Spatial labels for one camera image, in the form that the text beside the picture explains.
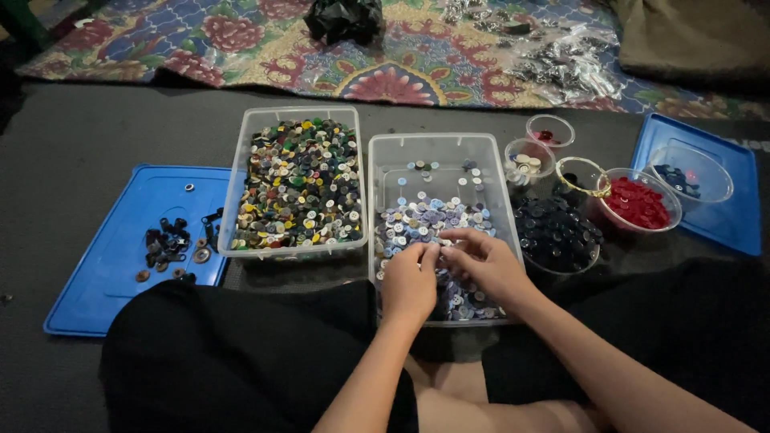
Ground person's right hand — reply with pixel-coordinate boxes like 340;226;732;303
438;227;534;314

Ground person's left hand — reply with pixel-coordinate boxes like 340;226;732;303
380;242;443;329

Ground clear bowl of black buttons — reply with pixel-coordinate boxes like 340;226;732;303
511;194;605;276

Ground heap of purple blue buttons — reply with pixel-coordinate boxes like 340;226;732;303
374;159;507;322

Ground heap of black buttons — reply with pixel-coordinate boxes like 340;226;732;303
514;196;604;273

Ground small clear cup white buttons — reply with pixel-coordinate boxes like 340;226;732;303
504;138;557;187

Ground clear bin of purple buttons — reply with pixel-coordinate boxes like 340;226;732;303
367;133;525;328

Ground person's bare legs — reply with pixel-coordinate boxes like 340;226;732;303
404;355;608;433

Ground gold rimmed clear cup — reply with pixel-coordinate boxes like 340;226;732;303
555;156;612;198

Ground small clear cup red button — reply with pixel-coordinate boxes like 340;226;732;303
526;114;576;149

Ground heap of mixed colour buttons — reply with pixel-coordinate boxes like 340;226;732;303
231;118;364;251

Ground heap of red buttons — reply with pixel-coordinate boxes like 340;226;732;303
603;176;671;231

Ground person's black shorts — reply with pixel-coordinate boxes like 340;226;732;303
98;257;770;433

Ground clear bowl of red buttons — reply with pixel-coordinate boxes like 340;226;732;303
592;168;683;234

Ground clear bin of mixed buttons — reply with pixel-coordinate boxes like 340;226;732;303
217;106;369;261

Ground heap of navy buttons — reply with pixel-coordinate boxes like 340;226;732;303
653;164;702;199

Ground floral patterned rug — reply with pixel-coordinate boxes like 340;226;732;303
15;0;770;122

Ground clear bags of metal parts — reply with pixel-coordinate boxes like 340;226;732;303
442;0;628;109

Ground blue plastic bin lid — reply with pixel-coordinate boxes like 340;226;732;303
630;112;762;257
43;164;249;338

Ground clear bowl of navy buttons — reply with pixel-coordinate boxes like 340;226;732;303
645;145;735;204

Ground pile of dark zipper pulls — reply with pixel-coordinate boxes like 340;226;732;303
144;207;225;283

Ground crumpled black plastic bag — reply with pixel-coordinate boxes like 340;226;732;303
302;0;386;47

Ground olive green cushion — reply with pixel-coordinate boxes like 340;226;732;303
608;0;770;91

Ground dark green furniture leg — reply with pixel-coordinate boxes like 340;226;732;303
0;0;58;55

